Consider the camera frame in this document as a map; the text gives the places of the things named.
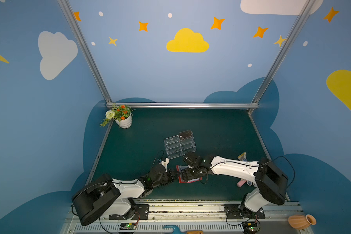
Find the right green circuit board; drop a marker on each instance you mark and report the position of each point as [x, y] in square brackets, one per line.
[250, 228]

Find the clear acrylic card organizer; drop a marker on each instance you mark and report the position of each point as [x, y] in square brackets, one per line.
[176, 147]

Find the red card holder wallet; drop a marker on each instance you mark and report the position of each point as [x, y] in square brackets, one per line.
[182, 177]

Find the aluminium rail front frame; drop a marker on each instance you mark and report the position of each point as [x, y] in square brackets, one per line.
[188, 215]

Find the left green circuit board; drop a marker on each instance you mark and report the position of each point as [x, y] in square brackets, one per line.
[128, 227]

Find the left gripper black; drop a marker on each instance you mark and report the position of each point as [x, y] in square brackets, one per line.
[168, 176]

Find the teal handled tool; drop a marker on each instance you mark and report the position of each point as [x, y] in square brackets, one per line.
[176, 230]

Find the white pot with flowers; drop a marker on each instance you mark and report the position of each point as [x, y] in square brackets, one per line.
[122, 115]

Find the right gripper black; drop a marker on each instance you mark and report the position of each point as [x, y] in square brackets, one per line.
[185, 173]

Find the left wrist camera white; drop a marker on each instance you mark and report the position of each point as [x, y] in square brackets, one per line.
[164, 163]

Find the green circuit board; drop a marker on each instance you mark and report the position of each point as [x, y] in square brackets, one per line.
[250, 228]
[128, 227]

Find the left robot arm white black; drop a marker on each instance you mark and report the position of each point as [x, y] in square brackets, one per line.
[107, 195]

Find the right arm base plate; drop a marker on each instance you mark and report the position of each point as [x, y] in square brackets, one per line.
[234, 211]

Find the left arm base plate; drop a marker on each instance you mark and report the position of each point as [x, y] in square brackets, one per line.
[140, 211]

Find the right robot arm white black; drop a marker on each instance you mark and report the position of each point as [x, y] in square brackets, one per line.
[271, 181]

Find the terracotta clay vase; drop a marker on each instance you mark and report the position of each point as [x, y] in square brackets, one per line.
[300, 222]

